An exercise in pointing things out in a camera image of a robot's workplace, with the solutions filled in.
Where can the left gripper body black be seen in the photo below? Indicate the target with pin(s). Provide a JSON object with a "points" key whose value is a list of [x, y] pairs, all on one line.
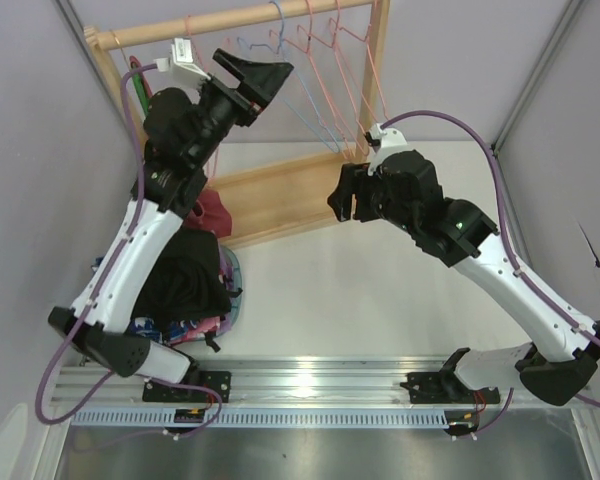
{"points": [[241, 95]]}

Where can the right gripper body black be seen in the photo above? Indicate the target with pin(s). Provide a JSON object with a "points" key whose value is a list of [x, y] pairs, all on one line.
{"points": [[358, 195]]}

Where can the black trousers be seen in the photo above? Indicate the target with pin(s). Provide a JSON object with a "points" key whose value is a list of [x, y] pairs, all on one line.
{"points": [[184, 282]]}

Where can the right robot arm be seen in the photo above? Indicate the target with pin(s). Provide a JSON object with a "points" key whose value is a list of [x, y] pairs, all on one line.
{"points": [[558, 361]]}

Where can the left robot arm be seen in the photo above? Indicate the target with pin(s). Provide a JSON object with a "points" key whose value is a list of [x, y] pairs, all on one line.
{"points": [[185, 125]]}

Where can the green hanger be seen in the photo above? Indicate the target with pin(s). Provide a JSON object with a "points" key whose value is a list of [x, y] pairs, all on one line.
{"points": [[141, 86]]}

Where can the wooden clothes rack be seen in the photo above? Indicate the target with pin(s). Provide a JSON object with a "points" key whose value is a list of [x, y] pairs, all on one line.
{"points": [[268, 202]]}

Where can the maroon tank top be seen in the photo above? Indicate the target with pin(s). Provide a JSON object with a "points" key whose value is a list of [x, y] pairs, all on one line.
{"points": [[209, 214]]}

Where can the blue plastic laundry basket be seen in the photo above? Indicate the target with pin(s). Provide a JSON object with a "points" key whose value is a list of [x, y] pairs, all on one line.
{"points": [[233, 281]]}

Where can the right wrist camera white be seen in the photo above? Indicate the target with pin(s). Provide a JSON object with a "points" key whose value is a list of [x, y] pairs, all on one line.
{"points": [[382, 144]]}

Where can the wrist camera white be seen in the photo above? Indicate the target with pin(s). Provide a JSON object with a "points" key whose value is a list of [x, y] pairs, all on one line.
{"points": [[382, 144], [180, 65]]}

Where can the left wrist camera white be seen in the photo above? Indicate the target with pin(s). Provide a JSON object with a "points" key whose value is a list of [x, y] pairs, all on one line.
{"points": [[180, 65]]}

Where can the aluminium mounting rail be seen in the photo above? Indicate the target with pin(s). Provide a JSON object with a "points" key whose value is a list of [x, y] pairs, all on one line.
{"points": [[293, 382]]}

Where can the slotted cable duct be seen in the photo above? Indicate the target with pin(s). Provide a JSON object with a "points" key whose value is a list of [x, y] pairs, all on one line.
{"points": [[232, 417]]}

